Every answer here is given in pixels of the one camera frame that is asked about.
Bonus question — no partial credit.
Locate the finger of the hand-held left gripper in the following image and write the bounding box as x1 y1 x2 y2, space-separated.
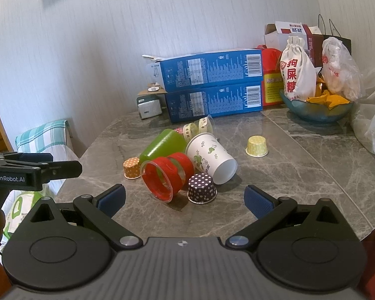
42 160 83 184

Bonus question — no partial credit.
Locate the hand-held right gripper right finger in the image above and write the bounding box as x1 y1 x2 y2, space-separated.
225 185 347 251

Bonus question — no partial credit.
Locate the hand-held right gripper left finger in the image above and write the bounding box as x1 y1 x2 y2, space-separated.
26 184 144 252

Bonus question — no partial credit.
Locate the orange dotted paper baking cup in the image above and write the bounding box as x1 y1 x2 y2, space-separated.
123 157 142 180

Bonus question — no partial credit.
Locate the yellow paper baking cup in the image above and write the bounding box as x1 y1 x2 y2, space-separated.
245 135 269 157

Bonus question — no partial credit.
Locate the purple dotted paper baking cup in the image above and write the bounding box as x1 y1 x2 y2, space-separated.
187 173 218 204

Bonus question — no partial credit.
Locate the white paper cup green print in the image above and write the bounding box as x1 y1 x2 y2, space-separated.
185 133 238 185

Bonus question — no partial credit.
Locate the green plastic cup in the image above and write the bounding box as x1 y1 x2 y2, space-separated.
139 129 188 165

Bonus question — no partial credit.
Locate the clear cup with red sleeve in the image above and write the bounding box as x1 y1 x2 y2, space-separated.
140 152 195 203

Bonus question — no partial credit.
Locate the clear plastic cup printed band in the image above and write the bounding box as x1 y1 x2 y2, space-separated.
183 114 215 140

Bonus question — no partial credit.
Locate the green and white bag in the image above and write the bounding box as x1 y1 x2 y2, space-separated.
2 190 52 245

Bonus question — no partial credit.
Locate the plaid cushion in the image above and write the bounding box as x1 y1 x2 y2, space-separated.
15 119 71 155

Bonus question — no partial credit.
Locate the white small device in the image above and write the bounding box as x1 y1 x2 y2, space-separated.
137 97 163 120

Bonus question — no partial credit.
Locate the glass bowl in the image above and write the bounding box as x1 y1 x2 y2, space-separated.
279 89 355 122

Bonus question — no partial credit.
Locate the blue cardboard box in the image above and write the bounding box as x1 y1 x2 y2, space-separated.
137 81 264 124
142 48 265 92

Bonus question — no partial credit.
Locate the red box yellow label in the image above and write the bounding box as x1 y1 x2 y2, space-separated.
258 45 289 110

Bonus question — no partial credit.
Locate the pile of orange snack packets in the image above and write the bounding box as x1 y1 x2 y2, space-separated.
306 75 351 110

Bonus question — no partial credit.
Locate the white plastic bag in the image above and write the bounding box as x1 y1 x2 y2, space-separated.
322 36 363 101

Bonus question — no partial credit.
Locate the brown box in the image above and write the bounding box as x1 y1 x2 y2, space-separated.
305 26 325 68

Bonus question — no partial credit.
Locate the white cardboard box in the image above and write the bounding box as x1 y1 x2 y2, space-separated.
264 24 289 50

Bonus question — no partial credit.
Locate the red and white carton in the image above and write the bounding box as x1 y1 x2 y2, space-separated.
275 21 311 51

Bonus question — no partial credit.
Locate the white cloth drawstring bag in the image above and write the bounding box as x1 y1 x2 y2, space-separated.
279 36 318 101

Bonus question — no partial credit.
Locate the dark paper bag with handles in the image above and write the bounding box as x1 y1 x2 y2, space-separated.
318 14 353 55

